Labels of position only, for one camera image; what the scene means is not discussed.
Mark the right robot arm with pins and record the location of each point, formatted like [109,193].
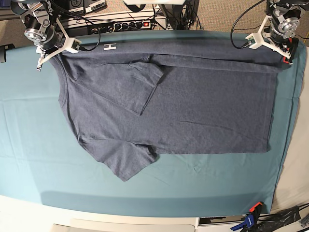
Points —
[39,19]

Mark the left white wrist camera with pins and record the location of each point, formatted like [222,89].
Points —
[256,40]

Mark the orange black clamp top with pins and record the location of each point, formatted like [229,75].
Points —
[291,48]

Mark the black bracket left edge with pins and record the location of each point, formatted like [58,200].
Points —
[3,50]

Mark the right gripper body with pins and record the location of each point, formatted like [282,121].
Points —
[45,50]

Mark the white power strip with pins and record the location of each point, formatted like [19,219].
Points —
[112,27]

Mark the blue-grey T-shirt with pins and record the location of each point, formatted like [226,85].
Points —
[128,104]

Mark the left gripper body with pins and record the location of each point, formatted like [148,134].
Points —
[281,42]

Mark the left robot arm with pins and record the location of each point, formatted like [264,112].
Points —
[284,19]

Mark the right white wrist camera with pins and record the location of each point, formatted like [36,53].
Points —
[70,44]

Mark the blue orange clamp bottom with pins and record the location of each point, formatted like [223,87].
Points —
[249,223]

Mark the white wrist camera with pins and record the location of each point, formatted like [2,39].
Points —
[70,44]
[256,40]

